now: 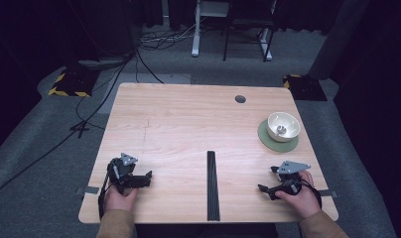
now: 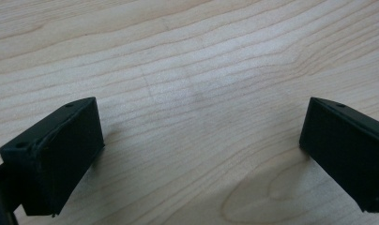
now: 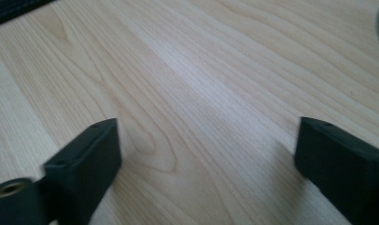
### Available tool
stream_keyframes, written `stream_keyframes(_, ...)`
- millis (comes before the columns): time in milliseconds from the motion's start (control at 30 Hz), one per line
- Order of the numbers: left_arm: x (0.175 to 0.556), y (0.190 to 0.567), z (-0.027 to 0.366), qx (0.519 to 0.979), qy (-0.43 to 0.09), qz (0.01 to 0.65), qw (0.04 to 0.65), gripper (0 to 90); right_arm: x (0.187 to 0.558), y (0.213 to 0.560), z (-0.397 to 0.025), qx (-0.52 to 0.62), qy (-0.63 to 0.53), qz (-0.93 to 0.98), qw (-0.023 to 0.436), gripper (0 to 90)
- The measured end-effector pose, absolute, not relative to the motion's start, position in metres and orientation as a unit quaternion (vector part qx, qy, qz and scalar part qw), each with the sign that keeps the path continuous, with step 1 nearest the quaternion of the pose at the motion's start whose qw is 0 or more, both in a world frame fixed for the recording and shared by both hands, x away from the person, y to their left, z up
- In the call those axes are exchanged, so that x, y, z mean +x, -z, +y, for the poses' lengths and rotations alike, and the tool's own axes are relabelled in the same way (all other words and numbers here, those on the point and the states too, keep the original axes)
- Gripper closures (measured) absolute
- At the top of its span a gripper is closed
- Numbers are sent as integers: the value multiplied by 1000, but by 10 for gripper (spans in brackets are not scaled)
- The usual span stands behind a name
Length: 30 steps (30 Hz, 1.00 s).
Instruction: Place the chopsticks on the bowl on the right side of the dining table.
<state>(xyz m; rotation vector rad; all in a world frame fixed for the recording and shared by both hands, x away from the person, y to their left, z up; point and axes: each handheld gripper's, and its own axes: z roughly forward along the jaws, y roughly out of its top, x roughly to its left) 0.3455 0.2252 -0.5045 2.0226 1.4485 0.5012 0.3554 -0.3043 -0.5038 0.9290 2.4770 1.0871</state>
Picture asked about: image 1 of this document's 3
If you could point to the black chair frame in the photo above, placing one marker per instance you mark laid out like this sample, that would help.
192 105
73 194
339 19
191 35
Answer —
226 39

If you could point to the grey tape strip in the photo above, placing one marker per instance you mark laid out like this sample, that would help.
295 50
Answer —
329 193
91 190

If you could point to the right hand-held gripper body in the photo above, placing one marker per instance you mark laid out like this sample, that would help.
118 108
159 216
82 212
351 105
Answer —
291 168

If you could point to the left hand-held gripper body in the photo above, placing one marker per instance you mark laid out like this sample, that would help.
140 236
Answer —
120 170

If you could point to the green round coaster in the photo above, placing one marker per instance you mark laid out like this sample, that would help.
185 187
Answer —
274 145

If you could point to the black yellow striped base plate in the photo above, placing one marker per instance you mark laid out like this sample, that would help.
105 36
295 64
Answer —
72 84
304 87

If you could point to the person's left hand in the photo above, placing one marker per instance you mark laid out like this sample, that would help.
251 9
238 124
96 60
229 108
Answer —
119 201

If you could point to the grey slanted column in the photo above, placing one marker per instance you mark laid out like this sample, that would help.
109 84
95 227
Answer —
337 39

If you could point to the person's right hand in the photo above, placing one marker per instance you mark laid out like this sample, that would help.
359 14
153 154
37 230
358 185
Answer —
304 201

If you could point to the white bowl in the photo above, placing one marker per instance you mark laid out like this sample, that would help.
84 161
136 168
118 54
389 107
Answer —
289 124

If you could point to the white desk leg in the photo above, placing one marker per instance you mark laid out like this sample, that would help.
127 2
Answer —
266 46
196 39

